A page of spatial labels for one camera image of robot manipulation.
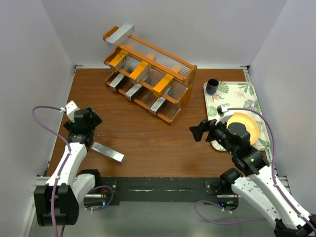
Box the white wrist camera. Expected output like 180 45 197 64
60 101 80 122
216 104 235 124

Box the black toothpaste box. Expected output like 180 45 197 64
125 83 145 101

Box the orange wooden three-tier shelf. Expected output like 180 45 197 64
103 26 197 124

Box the yellow round plate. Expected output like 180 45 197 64
227 112 260 145

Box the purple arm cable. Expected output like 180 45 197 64
194 107 316 234
31 106 115 237

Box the dark blue cup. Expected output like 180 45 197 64
206 79 219 95

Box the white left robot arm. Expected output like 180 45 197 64
34 101 102 226

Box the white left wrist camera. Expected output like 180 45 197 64
60 101 80 122

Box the grey toothpaste box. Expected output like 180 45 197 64
104 22 135 47

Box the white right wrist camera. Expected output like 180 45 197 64
216 104 235 124

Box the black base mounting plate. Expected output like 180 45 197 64
80 177 240 208

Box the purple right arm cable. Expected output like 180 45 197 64
194 107 316 234

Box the aluminium frame rail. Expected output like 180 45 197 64
19 176 49 237

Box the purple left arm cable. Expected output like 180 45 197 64
31 106 115 237

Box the chrome silver toothpaste box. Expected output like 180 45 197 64
149 97 166 116

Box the orange toothpaste box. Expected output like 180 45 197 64
129 61 151 83
109 50 128 72
153 74 174 97

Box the floral patterned serving tray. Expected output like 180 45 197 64
203 81 271 151

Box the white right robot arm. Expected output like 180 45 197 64
190 119 316 237

